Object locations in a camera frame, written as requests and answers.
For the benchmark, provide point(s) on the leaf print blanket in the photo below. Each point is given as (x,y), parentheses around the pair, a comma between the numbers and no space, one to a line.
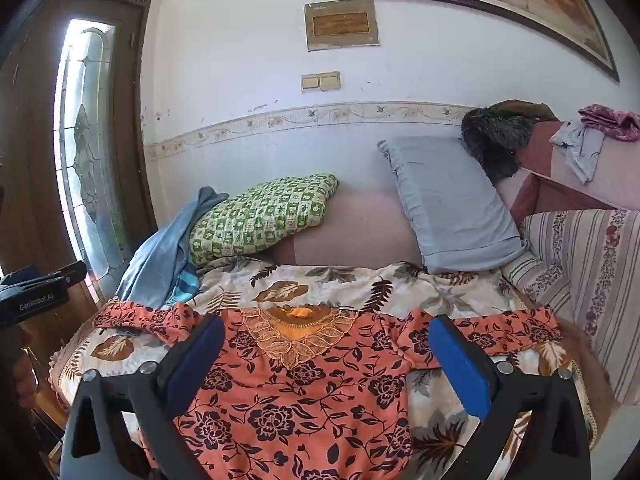
(350,280)

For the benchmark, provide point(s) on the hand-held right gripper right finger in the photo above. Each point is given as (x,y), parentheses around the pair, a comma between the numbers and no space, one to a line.
(460,365)

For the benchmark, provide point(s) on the striped floral sofa cushion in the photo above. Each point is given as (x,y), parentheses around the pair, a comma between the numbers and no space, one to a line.
(590,280)

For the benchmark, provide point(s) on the wooden door with stained glass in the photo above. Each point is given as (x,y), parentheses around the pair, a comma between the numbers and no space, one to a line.
(35,160)

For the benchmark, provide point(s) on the light blue cloth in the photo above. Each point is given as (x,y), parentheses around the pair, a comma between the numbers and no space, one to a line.
(160,260)

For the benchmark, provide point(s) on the pink maroon sofa backrest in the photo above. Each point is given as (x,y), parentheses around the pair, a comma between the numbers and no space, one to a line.
(620,175)

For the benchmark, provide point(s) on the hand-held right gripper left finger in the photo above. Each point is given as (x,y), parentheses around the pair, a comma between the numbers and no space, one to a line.
(195,365)

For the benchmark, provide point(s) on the beige light switch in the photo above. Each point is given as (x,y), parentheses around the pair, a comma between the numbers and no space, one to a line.
(321,81)

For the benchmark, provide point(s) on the light grey garment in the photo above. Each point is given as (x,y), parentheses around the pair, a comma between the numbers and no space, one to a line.
(580,147)

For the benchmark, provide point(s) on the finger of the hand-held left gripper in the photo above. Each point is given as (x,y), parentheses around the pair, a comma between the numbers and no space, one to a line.
(70,272)

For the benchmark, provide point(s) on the framed wall plaque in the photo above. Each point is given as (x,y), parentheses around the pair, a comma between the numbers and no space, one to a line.
(341,24)

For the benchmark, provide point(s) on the green checked pillow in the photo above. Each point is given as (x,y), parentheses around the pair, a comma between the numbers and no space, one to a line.
(260,215)

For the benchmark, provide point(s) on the black furry cushion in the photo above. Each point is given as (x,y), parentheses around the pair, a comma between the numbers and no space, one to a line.
(492,140)

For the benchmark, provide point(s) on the brown cloth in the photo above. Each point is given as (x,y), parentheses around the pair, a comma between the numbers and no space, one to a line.
(525,109)

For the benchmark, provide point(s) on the person's left hand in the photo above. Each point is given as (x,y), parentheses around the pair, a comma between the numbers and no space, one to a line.
(24,375)

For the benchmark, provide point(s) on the orange floral shirt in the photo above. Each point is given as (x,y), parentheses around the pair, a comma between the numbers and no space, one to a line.
(310,390)

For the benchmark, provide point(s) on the pink quilted sofa cushion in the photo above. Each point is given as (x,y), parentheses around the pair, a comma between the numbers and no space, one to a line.
(360,230)

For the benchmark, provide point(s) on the blue-grey pillow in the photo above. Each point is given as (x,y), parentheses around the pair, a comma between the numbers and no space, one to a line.
(450,205)

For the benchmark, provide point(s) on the pink floral garment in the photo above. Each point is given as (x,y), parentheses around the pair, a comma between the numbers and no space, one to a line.
(612,120)

